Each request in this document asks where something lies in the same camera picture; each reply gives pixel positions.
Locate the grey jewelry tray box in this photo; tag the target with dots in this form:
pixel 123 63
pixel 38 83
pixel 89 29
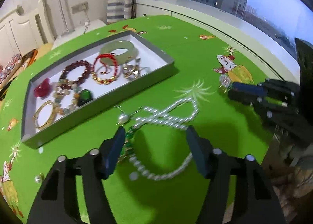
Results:
pixel 155 66

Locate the white bed headboard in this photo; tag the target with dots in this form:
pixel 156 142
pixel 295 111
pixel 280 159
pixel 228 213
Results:
pixel 23 33

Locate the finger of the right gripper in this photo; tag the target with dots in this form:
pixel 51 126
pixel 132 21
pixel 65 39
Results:
pixel 244 98
pixel 248 89

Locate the gold interlocked rings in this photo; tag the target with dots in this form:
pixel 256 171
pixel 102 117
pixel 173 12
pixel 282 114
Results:
pixel 133 69

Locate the green jade bangle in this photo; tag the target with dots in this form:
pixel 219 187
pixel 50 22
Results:
pixel 122 51

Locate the red rose brooch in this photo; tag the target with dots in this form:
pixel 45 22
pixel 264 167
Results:
pixel 43 89

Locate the patterned pillow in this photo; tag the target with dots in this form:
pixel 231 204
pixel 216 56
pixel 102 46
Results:
pixel 10 69

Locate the white window sill cabinet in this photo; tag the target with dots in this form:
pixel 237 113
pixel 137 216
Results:
pixel 262 50

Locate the silver crystal brooch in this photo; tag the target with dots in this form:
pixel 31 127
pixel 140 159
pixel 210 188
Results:
pixel 225 81

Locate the green gem pendant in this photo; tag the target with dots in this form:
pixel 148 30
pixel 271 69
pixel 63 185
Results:
pixel 85 96

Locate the white nightstand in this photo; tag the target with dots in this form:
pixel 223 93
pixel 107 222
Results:
pixel 80 30

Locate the black orange striped cloth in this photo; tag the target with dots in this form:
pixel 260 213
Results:
pixel 27 60

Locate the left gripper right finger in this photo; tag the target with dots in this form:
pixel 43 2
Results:
pixel 254 198

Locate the wall power socket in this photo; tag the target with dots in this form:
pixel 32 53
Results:
pixel 80 7

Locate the gold bangle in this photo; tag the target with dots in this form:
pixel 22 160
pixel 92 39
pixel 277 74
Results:
pixel 45 115

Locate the thin white desk lamp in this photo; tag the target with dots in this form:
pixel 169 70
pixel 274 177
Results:
pixel 66 30

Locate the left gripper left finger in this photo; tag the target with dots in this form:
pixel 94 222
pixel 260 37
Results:
pixel 72 182

